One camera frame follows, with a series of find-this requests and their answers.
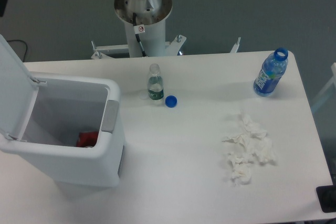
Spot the white trash can lid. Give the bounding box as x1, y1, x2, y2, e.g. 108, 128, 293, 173
1, 36, 47, 140

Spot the blue bottle cap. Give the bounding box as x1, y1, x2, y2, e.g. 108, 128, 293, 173
165, 95, 177, 108

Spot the white bottle cap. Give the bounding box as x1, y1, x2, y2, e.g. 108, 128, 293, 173
139, 92, 149, 100

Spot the white trash can body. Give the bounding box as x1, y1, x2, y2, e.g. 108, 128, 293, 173
1, 73, 125, 187

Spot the clear small water bottle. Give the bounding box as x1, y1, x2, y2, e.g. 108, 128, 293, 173
146, 63, 164, 105

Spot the red crumpled wrapper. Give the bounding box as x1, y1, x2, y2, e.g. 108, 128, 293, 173
76, 131, 99, 147

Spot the crumpled white tissue pile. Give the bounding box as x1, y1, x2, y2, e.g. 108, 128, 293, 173
222, 112, 277, 186

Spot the blue drink bottle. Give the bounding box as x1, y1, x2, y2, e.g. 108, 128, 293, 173
253, 47, 288, 97

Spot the black device at table edge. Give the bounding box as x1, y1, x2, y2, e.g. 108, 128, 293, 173
316, 185, 335, 213

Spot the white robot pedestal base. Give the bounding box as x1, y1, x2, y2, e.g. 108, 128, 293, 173
90, 0, 242, 60

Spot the black floor cable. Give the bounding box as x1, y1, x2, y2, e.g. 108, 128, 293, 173
6, 39, 28, 62

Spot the white frame at right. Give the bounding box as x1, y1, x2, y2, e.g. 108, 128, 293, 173
310, 62, 335, 114

